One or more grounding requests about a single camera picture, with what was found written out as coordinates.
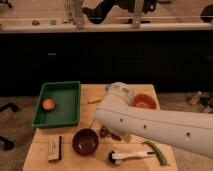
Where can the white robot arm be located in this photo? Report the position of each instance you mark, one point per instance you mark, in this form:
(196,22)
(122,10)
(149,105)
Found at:
(186,130)

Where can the yellow banana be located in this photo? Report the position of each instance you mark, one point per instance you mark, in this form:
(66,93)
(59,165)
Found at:
(94,100)

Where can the orange plastic bowl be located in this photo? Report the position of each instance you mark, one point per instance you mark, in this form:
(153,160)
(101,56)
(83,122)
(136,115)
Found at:
(144,101)

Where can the bunch of dark grapes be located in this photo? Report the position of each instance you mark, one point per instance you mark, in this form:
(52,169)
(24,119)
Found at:
(104,132)

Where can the green plastic tray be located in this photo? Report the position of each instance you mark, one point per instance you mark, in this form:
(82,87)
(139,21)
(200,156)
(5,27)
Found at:
(66,112)

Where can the dark purple bowl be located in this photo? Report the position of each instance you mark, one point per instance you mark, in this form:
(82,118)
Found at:
(85,142)

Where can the orange fruit in tray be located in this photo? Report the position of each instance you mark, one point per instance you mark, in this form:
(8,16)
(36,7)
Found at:
(48,104)

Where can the wooden table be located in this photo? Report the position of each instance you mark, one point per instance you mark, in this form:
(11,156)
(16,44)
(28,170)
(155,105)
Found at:
(37,157)

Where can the green pea pod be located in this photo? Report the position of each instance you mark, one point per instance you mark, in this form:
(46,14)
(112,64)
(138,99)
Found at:
(161,157)

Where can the white handled dish brush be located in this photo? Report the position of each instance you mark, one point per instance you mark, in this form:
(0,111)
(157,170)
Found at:
(117,158)

